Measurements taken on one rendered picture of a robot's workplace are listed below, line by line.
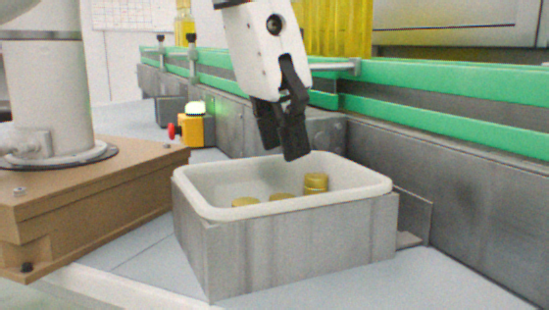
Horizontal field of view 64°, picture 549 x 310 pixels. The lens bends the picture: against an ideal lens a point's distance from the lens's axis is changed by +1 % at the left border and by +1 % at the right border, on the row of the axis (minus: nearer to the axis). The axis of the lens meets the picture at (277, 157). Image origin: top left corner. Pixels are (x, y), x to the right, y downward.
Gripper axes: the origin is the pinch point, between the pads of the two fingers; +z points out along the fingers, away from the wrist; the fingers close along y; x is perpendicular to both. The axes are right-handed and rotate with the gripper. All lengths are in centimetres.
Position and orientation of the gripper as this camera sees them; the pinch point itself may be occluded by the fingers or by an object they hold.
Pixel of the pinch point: (282, 136)
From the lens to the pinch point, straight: 49.5
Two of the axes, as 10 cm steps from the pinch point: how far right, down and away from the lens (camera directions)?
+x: -8.7, 3.6, -3.4
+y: -4.4, -2.4, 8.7
